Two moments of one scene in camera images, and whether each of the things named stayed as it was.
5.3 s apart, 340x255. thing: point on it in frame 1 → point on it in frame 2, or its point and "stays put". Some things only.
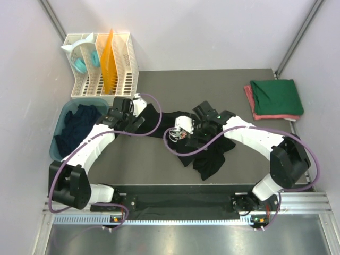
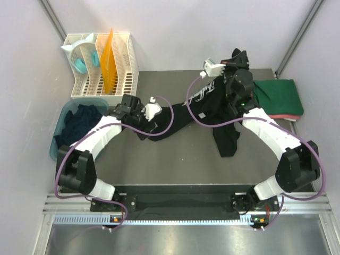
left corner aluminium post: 52,18 stays put
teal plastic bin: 100,104 stays put
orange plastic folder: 108,65 stays put
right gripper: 196,122 → 241,61
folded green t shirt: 275,96 stays put
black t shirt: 206,154 → 212,103
